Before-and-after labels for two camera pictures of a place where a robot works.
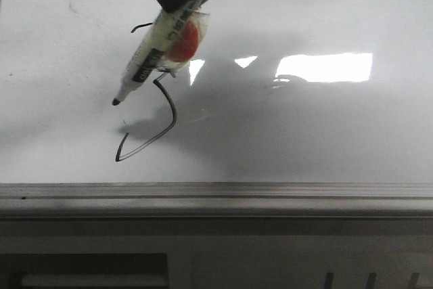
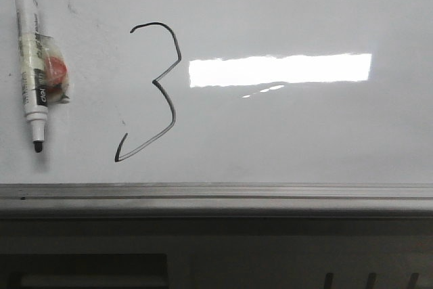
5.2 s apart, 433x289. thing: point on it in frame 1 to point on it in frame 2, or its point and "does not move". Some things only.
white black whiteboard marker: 155,50 to 32,58
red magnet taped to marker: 189,38 to 51,72
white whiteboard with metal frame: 311,96 does not move
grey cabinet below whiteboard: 217,252 does not move
